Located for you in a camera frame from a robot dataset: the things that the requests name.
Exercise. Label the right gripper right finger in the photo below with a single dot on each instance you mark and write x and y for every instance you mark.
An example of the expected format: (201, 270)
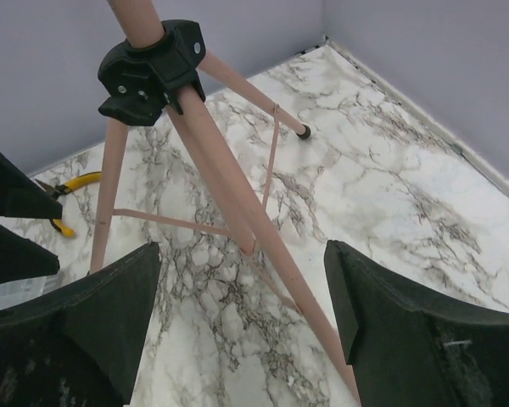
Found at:
(409, 345)

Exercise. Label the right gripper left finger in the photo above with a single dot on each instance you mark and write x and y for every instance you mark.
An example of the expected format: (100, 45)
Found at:
(81, 345)

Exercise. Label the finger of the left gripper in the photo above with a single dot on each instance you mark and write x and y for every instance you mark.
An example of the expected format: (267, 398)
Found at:
(21, 259)
(20, 197)

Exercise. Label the pink music stand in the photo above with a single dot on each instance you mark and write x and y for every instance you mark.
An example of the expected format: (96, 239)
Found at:
(155, 71)

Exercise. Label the clear screw organizer box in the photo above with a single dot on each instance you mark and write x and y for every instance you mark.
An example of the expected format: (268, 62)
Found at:
(18, 292)

